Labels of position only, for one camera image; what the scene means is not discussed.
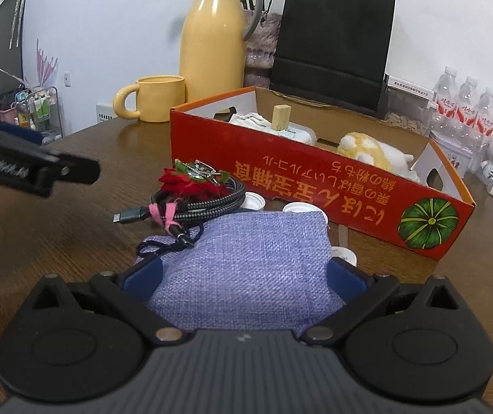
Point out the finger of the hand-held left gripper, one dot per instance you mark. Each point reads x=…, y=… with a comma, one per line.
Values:
x=17, y=134
x=80, y=171

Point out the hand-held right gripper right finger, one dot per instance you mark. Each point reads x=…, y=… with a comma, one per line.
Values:
x=347, y=280

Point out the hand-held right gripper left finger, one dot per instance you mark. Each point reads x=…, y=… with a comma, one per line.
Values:
x=143, y=278

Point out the white bottle cap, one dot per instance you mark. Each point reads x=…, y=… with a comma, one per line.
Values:
x=302, y=207
x=256, y=200

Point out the red artificial rose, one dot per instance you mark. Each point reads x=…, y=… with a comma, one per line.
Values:
x=177, y=185

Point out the purple woven pouch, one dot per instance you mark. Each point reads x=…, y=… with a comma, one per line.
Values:
x=242, y=267

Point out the red cardboard box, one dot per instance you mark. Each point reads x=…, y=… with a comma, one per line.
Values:
x=315, y=168

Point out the metal storage cart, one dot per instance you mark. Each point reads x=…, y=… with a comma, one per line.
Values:
x=39, y=108

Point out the yellow mug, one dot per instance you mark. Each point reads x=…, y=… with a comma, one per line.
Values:
x=162, y=99

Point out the hanging umbrellas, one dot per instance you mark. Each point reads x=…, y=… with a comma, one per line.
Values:
x=18, y=8

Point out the yellow white plush toy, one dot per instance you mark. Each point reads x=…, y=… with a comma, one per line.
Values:
x=362, y=146

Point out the white plastic box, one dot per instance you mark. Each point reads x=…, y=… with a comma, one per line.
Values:
x=302, y=133

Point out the printed tin box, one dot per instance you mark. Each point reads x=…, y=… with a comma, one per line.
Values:
x=457, y=155

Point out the clear container of nuts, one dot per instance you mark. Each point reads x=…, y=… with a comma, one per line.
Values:
x=406, y=120

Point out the wooden block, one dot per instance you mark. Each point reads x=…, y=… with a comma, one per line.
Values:
x=281, y=118

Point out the yellow thermos jug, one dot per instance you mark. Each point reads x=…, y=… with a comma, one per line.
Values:
x=212, y=43

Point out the clear water bottle red label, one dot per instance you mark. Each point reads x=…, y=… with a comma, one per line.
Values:
x=487, y=116
x=444, y=103
x=468, y=112

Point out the patterned flower vase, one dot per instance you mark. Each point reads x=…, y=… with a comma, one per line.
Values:
x=259, y=64

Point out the black paper bag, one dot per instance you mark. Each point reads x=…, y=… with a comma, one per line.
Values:
x=332, y=43

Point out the white wall outlet strip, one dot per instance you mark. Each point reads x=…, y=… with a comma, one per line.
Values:
x=105, y=111

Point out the purple flower wall sticker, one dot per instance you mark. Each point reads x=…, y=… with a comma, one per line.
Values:
x=46, y=67

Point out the white wall socket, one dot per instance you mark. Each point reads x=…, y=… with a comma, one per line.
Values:
x=67, y=80

